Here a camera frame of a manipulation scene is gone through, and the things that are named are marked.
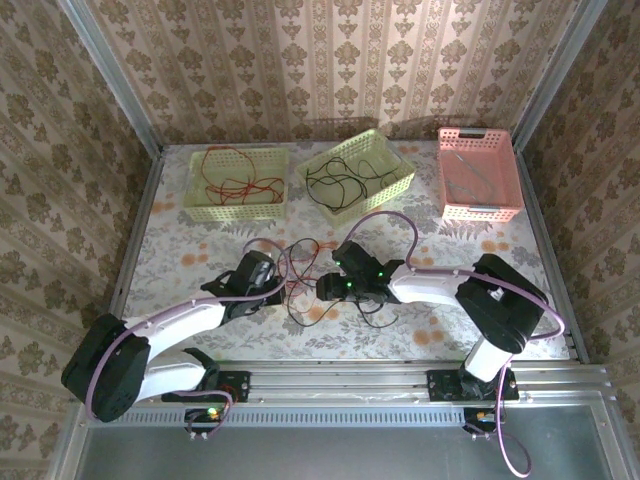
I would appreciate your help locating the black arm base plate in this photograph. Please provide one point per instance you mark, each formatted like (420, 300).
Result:
(235, 385)
(445, 385)

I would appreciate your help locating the grey sheet metal panel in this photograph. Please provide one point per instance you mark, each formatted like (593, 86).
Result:
(325, 455)

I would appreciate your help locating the pink plastic basket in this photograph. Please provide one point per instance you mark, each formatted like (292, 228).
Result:
(500, 165)

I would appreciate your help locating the aluminium front rail beam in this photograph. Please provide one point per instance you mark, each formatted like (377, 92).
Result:
(340, 385)

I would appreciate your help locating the small controller circuit board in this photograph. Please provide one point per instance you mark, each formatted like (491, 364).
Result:
(482, 417)
(212, 413)

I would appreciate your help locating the aluminium frame post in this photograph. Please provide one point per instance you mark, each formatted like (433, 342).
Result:
(555, 75)
(114, 80)

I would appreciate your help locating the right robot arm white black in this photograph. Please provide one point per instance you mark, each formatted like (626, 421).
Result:
(430, 287)

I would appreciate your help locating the pale green plastic basket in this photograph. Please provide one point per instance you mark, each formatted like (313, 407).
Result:
(265, 160)
(360, 145)

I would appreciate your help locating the floral patterned tablecloth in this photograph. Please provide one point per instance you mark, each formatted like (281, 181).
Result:
(350, 340)

